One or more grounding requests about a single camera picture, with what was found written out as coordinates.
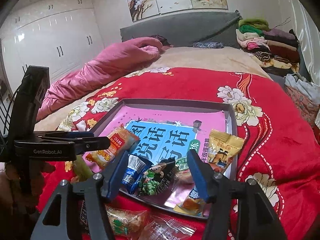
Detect clear pastry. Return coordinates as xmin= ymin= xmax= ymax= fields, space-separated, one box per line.
xmin=138 ymin=215 xmax=196 ymax=240

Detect beige bed sheet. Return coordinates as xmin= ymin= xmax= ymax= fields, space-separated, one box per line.
xmin=35 ymin=47 xmax=271 ymax=131

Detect pink Chinese workbook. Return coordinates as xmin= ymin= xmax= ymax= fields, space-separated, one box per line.
xmin=91 ymin=105 xmax=227 ymax=209

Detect round green label cake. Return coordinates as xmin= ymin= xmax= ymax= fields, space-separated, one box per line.
xmin=175 ymin=157 xmax=193 ymax=184

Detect white wardrobe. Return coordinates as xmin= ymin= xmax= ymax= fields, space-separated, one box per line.
xmin=1 ymin=0 xmax=104 ymax=91

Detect blue wafer packet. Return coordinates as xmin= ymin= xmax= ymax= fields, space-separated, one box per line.
xmin=122 ymin=154 xmax=153 ymax=194

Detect snickers bar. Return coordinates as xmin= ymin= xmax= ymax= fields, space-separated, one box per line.
xmin=80 ymin=200 xmax=88 ymax=226

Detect white satin curtain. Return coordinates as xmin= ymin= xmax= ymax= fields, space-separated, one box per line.
xmin=290 ymin=0 xmax=320 ymax=85

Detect dark shallow box tray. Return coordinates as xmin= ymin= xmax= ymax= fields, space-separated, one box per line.
xmin=92 ymin=99 xmax=237 ymax=214

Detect blue patterned cloth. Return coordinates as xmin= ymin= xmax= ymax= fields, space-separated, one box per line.
xmin=193 ymin=42 xmax=224 ymax=49

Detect grey headboard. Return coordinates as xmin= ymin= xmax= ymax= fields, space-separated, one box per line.
xmin=120 ymin=11 xmax=241 ymax=49

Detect green label rice cracker pack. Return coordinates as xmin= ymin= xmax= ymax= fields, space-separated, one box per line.
xmin=106 ymin=206 xmax=149 ymax=239

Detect green yellow snack packet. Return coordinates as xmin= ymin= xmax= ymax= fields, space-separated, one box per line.
xmin=71 ymin=155 xmax=93 ymax=183

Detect yellow cow snack packet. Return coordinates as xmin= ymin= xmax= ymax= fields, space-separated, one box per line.
xmin=174 ymin=129 xmax=245 ymax=216

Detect stack of folded clothes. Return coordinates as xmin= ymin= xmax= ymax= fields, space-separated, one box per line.
xmin=236 ymin=18 xmax=300 ymax=77

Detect red floral blanket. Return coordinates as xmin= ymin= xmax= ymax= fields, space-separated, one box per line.
xmin=36 ymin=67 xmax=319 ymax=239

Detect pink quilt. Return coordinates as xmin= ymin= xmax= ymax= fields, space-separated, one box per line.
xmin=36 ymin=37 xmax=163 ymax=121

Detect floral basket with clothes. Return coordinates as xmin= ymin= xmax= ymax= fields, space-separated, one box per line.
xmin=284 ymin=73 xmax=319 ymax=128

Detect orange rice cake packet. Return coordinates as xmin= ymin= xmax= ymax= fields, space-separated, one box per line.
xmin=85 ymin=124 xmax=139 ymax=169

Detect black green pea snack pack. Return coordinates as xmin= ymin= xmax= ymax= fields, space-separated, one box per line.
xmin=138 ymin=158 xmax=176 ymax=196

